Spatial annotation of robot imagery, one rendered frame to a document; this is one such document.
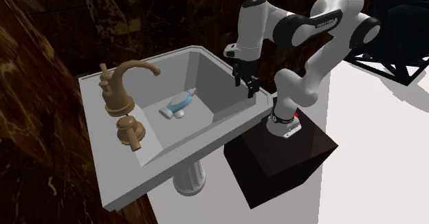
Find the grey pedestal sink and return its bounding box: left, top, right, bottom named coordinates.
left=78, top=45, right=274, bottom=212

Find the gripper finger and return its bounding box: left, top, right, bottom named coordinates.
left=232, top=63, right=243, bottom=88
left=245, top=75, right=260, bottom=99

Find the blue and white toothpaste tube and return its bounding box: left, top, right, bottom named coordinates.
left=158, top=87, right=198, bottom=120

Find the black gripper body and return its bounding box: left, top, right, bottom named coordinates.
left=234, top=58, right=259, bottom=81

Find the bronze faucet spout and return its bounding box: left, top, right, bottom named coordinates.
left=102, top=59, right=162, bottom=118

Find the black metal frame rack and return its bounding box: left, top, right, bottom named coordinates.
left=343, top=0, right=429, bottom=87

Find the bronze tap handle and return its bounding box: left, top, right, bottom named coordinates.
left=99, top=63, right=113, bottom=96
left=115, top=114, right=147, bottom=153

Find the dark robot stand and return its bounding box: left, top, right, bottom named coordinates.
left=223, top=97, right=339, bottom=210

